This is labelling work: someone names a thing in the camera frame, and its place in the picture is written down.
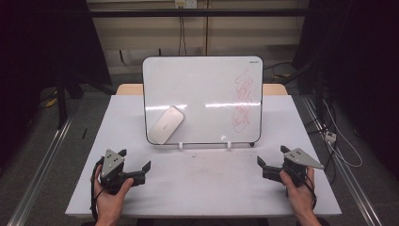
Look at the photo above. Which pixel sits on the white whiteboard eraser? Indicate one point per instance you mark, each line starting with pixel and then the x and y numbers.
pixel 166 125

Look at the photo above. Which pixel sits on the black whiteboard foot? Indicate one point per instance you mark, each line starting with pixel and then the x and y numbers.
pixel 252 144

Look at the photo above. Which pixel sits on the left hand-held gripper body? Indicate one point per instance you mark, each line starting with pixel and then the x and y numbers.
pixel 112 169

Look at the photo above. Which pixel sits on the wooden table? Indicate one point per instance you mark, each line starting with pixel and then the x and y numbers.
pixel 128 89

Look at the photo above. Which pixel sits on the white wall socket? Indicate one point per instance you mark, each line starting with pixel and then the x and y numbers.
pixel 186 3

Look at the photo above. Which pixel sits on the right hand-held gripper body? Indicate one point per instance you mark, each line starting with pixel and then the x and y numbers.
pixel 296 163

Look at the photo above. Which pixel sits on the white whiteboard clip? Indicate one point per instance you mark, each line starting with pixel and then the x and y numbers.
pixel 180 145
pixel 229 145

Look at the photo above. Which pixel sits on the person's right hand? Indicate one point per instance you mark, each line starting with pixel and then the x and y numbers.
pixel 299 196

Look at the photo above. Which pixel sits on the person's left hand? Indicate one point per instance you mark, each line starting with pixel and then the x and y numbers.
pixel 110 197

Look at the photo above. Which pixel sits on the black curtain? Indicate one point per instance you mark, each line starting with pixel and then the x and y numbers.
pixel 37 47
pixel 360 62

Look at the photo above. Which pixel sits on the white power strip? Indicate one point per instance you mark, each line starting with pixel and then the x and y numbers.
pixel 330 137

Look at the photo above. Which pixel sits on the metal floor rail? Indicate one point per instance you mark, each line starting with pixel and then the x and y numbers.
pixel 37 175
pixel 348 175

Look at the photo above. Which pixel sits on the black metal stand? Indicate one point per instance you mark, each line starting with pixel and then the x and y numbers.
pixel 61 100

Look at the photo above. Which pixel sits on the white whiteboard with black frame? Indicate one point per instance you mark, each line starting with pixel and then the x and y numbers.
pixel 200 91

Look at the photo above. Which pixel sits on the black horizontal bar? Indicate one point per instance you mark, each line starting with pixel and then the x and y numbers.
pixel 194 12

